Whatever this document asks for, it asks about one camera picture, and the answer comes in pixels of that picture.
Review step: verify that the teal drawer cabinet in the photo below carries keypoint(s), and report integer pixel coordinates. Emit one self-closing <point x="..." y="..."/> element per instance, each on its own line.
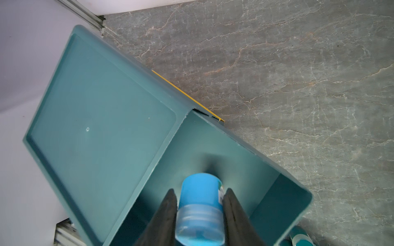
<point x="101" y="127"/>

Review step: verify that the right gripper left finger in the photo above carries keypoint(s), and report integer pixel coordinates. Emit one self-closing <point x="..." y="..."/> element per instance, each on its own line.
<point x="161" y="229"/>

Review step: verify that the yellow bottom drawer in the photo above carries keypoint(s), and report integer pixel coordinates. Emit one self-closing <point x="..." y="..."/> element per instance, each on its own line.
<point x="191" y="98"/>

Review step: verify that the teal top drawer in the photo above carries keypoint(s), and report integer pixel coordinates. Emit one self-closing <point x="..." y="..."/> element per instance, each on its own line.
<point x="272" y="199"/>

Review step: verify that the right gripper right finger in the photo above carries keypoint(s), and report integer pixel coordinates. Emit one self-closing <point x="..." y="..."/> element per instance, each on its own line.
<point x="238" y="229"/>

